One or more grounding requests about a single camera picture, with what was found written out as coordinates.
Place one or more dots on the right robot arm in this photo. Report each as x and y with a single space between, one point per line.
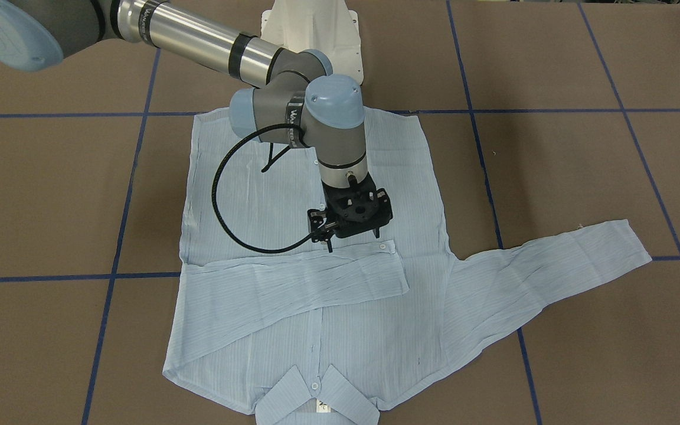
294 98

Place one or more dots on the light blue button shirt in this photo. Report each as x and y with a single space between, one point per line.
318 337

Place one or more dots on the white central pedestal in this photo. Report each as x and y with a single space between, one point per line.
327 26

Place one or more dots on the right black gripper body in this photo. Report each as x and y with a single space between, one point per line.
316 222

